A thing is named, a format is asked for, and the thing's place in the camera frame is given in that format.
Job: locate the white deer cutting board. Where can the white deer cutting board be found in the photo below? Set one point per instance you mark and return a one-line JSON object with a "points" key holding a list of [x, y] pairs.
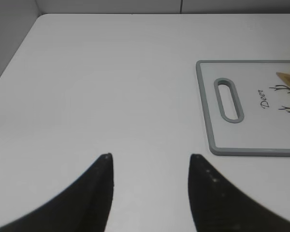
{"points": [[246, 106]]}

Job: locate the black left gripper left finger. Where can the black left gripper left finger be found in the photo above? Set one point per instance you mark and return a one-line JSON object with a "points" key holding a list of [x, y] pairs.
{"points": [[84, 206]]}

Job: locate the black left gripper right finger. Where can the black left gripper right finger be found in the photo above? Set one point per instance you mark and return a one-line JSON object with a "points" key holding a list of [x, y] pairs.
{"points": [[219, 206]]}

